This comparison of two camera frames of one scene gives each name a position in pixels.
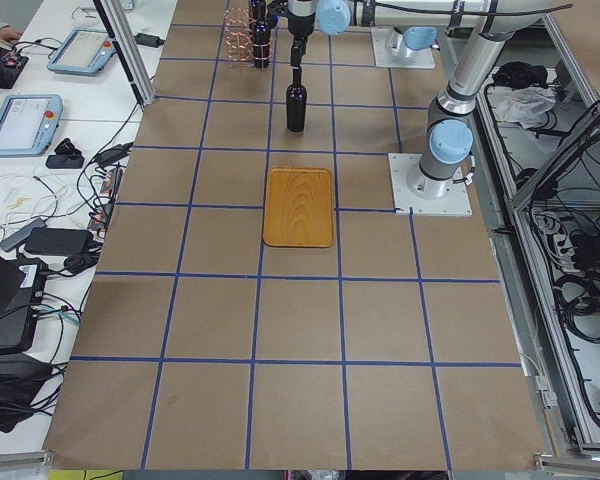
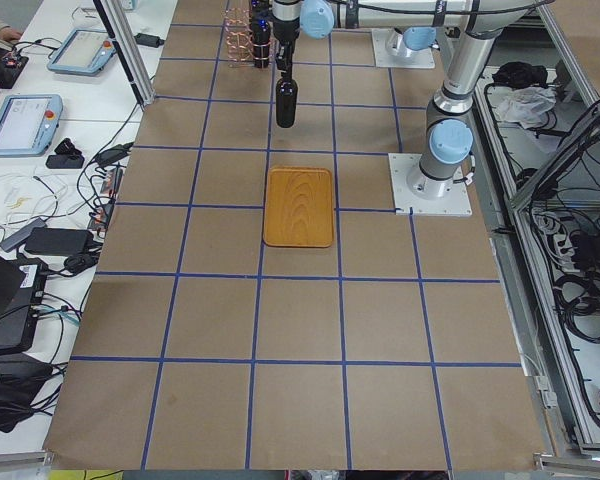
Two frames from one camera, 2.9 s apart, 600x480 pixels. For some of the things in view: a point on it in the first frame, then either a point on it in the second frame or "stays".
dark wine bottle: x=296 y=104 -> x=286 y=102
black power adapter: x=150 y=40 stays
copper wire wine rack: x=239 y=26 stays
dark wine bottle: x=262 y=36 stays
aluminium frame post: x=118 y=21 stays
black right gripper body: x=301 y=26 -> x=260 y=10
